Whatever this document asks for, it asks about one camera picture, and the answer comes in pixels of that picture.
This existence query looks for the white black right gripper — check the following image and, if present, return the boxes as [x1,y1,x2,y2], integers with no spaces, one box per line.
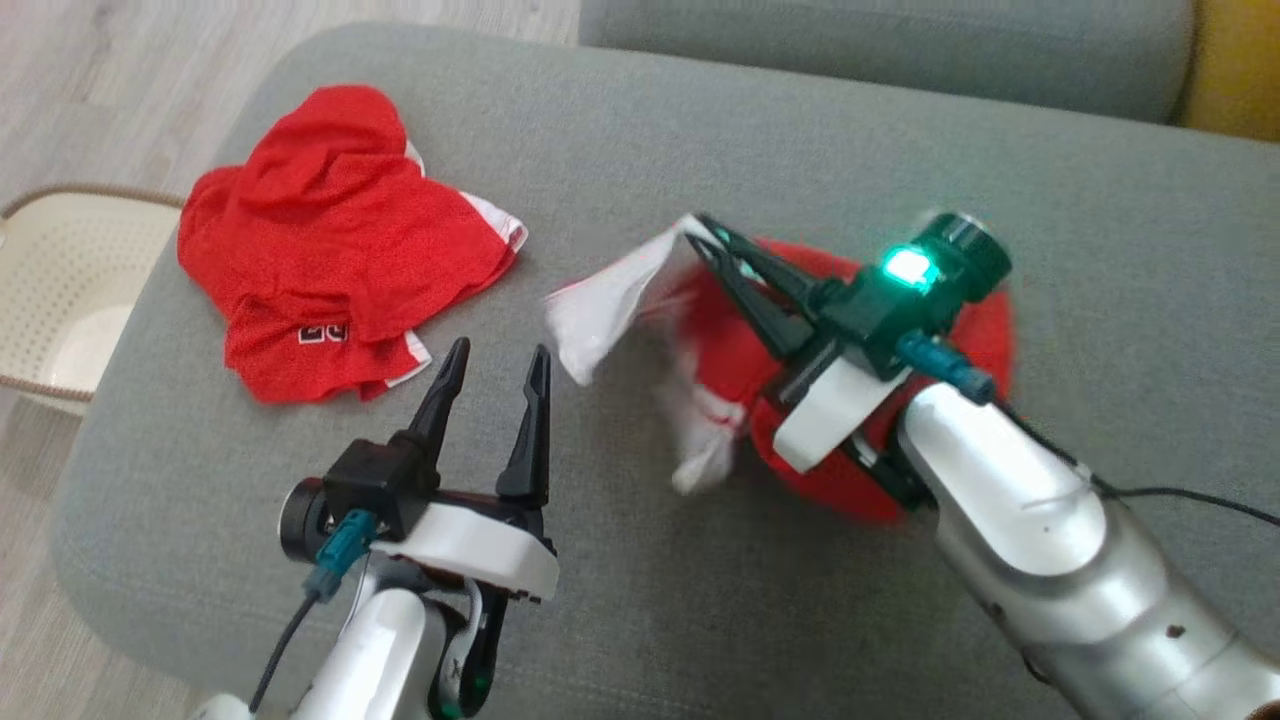
[688,212,941,513]

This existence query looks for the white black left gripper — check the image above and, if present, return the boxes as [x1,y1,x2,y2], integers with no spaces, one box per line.
[372,337,561,719]

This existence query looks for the red white basketball jersey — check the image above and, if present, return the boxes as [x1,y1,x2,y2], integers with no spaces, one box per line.
[545,215,1017,527]

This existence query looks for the red mesh basketball shorts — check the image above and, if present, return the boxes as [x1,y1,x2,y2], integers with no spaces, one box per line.
[177,85,529,406]

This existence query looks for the grey sofa back cushion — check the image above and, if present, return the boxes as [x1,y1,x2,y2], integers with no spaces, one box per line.
[578,0,1197,127]

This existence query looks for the grey fabric sofa seat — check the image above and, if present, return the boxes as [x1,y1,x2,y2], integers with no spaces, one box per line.
[50,22,1280,720]

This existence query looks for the cream perforated laundry basket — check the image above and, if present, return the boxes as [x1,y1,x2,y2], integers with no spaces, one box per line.
[0,183,187,417]

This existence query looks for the yellow cushion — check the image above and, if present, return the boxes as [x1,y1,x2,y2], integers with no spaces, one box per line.
[1178,0,1280,143]

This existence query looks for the black left cable teal plug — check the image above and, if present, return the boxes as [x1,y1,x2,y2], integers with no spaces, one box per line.
[247,509,378,714]

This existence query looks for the black cable teal plug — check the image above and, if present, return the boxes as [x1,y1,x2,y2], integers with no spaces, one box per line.
[896,331,1280,528]
[247,509,378,714]

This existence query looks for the black right cable teal plug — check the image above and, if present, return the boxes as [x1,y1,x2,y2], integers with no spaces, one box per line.
[896,331,1280,528]

